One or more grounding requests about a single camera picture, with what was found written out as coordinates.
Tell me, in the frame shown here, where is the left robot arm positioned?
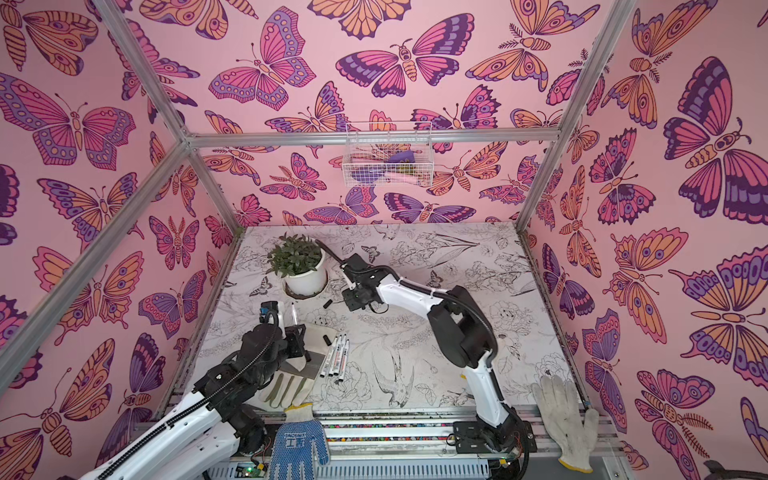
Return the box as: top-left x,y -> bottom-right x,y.
82,323 -> 306,479

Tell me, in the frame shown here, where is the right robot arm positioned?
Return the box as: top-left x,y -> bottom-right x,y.
316,241 -> 537,465

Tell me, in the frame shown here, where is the grey white work glove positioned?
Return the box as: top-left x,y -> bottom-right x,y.
254,324 -> 338,411

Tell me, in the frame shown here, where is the white plant pot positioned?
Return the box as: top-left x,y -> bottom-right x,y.
283,251 -> 329,299

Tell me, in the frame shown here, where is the green potted plant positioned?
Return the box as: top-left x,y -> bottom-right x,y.
267,234 -> 323,278

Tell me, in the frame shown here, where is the blue dotted glove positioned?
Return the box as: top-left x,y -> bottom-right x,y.
267,403 -> 330,480

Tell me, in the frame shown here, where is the white knit glove right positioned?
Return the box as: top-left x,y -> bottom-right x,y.
531,375 -> 599,474

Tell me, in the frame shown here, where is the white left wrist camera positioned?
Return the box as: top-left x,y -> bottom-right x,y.
259,301 -> 285,328

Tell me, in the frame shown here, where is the wire wall basket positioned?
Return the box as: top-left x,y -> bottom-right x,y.
340,119 -> 435,188

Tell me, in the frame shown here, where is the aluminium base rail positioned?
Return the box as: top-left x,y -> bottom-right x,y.
131,404 -> 625,480

